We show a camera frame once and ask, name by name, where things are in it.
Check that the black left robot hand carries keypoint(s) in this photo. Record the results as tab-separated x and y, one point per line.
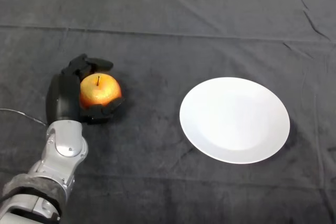
64	98

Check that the red yellow apple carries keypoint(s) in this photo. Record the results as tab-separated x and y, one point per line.
101	93

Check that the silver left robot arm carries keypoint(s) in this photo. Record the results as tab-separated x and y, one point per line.
55	155

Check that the white round plate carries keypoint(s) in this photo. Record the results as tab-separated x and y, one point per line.
235	121

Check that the black table cloth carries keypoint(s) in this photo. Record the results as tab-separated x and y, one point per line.
183	24

